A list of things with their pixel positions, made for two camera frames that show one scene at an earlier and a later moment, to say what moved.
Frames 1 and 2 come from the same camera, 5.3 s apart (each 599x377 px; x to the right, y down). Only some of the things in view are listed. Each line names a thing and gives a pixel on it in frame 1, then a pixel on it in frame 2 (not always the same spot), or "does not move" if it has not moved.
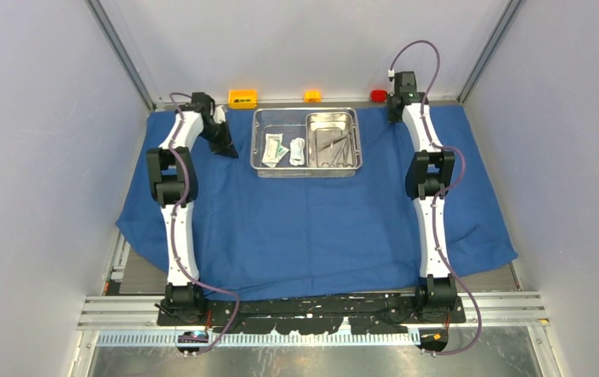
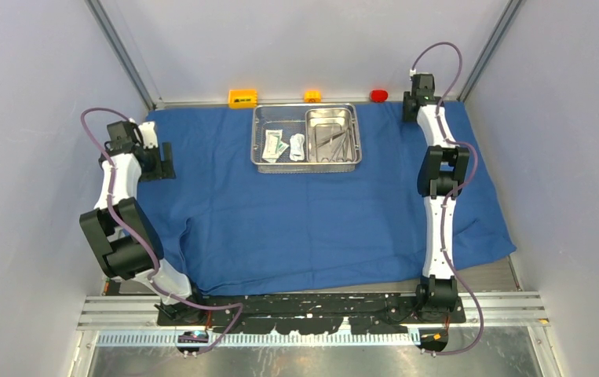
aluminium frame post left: (97, 9) does not move
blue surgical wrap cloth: (275, 237) does not move
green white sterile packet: (273, 150) does not move
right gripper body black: (392, 115) → (407, 116)
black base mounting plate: (299, 314) does not move
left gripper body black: (217, 136) → (151, 170)
